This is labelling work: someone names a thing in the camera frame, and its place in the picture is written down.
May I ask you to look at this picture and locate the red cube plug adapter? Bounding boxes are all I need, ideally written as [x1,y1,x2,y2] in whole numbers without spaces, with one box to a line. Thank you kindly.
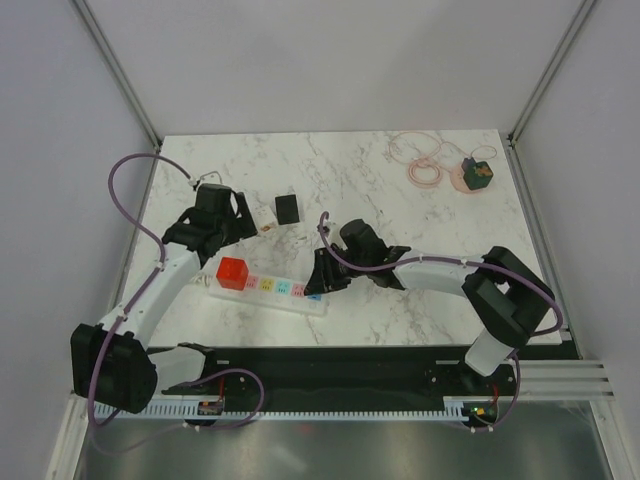
[216,257,249,291]

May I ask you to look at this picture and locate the right aluminium frame post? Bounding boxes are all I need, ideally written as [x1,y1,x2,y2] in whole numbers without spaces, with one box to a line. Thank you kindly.
[506,0,600,147]

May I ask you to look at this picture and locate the white power strip coloured sockets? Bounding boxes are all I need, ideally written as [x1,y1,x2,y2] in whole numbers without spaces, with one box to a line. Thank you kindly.
[192,273,328,317]

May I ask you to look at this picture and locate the aluminium frame post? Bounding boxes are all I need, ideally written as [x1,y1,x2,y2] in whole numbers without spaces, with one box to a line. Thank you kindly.
[69,0,162,151]
[506,0,600,147]

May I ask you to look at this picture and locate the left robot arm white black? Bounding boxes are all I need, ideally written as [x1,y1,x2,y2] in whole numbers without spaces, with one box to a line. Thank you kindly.
[70,184,257,414]

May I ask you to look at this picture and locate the green cube plug adapter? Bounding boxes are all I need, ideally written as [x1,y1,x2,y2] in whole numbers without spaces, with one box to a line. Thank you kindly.
[461,157,494,191]

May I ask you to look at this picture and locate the left aluminium frame post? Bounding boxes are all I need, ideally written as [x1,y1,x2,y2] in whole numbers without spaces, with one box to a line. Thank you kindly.
[69,0,162,151]

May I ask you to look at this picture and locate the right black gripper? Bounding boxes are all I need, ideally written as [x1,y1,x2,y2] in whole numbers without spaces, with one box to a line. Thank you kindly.
[304,246,369,296]

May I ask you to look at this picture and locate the pink coiled cable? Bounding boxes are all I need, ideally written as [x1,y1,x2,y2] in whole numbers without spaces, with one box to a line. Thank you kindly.
[384,130,498,188]

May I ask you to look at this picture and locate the black cube plug adapter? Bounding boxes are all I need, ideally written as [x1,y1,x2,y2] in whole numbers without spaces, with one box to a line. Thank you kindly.
[275,194,300,225]

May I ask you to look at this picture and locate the pink round disc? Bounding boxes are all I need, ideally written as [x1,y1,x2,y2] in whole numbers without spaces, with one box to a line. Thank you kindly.
[449,165,481,195]

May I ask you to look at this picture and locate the aluminium rail bar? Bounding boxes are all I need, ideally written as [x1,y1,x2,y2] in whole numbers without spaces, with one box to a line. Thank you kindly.
[68,357,616,399]

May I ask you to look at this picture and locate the grey slotted cable duct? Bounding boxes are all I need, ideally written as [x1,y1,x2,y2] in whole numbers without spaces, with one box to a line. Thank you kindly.
[117,396,487,422]

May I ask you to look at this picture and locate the white cube plug tiger print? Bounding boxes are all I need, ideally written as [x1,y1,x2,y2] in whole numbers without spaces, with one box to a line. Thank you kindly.
[251,205,278,234]

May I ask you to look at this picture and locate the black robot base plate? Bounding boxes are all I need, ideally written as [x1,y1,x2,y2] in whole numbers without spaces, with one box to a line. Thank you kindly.
[160,339,518,414]

